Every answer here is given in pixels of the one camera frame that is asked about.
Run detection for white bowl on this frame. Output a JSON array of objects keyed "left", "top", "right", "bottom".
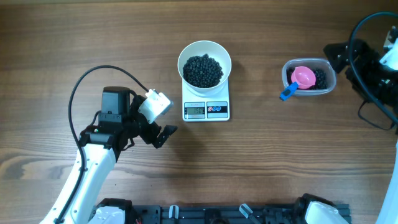
[{"left": 177, "top": 40, "right": 232, "bottom": 93}]

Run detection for black right camera cable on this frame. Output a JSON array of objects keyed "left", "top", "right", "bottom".
[{"left": 348, "top": 11, "right": 398, "bottom": 131}]

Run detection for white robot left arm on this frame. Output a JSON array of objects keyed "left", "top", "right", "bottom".
[{"left": 42, "top": 93, "right": 177, "bottom": 223}]

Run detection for pink scoop with blue handle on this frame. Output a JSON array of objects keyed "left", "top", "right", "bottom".
[{"left": 279, "top": 66, "right": 316, "bottom": 101}]

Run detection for black beans in bowl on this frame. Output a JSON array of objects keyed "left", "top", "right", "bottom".
[{"left": 183, "top": 54, "right": 224, "bottom": 88}]

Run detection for white digital kitchen scale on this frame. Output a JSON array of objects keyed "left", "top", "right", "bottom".
[{"left": 182, "top": 81, "right": 230, "bottom": 122}]

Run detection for black camera cable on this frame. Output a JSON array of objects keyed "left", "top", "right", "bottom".
[
  {"left": 54, "top": 65, "right": 150, "bottom": 224},
  {"left": 348, "top": 11, "right": 398, "bottom": 131}
]

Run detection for pile of black beans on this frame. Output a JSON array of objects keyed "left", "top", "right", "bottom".
[{"left": 286, "top": 67, "right": 328, "bottom": 90}]

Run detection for black left camera cable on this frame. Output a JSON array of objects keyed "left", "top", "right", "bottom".
[{"left": 54, "top": 65, "right": 150, "bottom": 224}]

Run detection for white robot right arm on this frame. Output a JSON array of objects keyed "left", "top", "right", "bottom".
[{"left": 292, "top": 40, "right": 397, "bottom": 224}]

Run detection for clear plastic bean container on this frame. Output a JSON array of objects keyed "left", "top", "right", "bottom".
[{"left": 282, "top": 58, "right": 336, "bottom": 98}]

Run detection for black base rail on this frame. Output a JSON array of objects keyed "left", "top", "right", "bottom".
[{"left": 90, "top": 203, "right": 352, "bottom": 224}]

